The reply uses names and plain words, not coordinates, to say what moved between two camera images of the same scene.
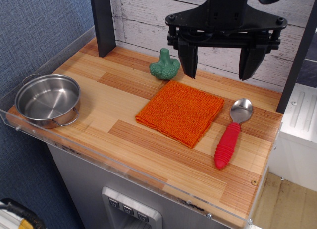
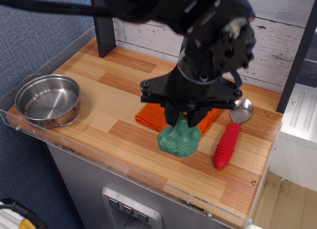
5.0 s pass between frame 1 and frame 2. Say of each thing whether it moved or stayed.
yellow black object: stayed
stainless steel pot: stayed
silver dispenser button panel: stayed
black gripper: moved
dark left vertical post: stayed
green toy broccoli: moved
